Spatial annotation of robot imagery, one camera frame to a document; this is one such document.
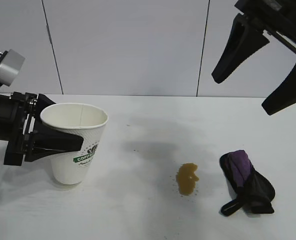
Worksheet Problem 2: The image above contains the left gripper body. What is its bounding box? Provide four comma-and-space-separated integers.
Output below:
4, 92, 40, 166

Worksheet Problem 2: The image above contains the brown liquid spill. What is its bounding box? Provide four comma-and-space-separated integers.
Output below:
172, 162, 201, 197

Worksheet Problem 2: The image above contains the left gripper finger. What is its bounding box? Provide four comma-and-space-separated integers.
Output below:
35, 93, 58, 120
25, 121, 85, 163

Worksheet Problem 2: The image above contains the black and purple cloth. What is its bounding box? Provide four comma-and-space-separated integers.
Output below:
219, 149, 276, 215

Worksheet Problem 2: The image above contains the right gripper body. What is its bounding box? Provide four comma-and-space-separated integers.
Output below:
234, 0, 296, 60

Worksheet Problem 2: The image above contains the white paper coffee cup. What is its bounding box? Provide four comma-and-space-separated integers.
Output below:
39, 102, 109, 186

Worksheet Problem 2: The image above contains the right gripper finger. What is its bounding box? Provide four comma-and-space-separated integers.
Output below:
211, 13, 271, 84
261, 61, 296, 116

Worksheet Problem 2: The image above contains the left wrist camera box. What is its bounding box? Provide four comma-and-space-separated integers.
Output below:
0, 49, 26, 87

